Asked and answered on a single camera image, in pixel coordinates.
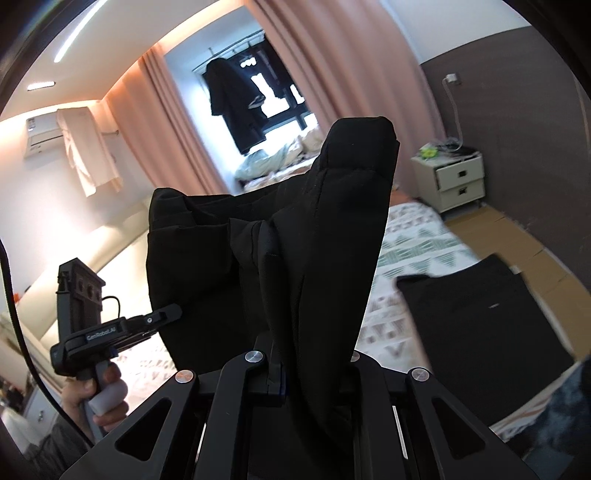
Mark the black large garment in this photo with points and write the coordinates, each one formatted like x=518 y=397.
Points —
x=296 y=259

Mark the hanging dark clothes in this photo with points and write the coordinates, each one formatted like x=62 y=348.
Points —
x=254 y=94

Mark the person's left hand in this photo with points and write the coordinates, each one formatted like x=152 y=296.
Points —
x=106 y=409

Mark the hanging white garment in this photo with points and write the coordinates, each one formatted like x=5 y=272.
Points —
x=86 y=150

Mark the left pink curtain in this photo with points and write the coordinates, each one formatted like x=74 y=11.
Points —
x=146 y=105

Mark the pink curtain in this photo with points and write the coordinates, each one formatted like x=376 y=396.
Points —
x=146 y=105
x=350 y=59

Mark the white bedside table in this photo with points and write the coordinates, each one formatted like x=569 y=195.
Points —
x=446 y=181

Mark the folded black garment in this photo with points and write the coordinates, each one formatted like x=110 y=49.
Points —
x=485 y=336

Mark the wall air conditioner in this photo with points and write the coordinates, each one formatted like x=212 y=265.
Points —
x=43 y=134

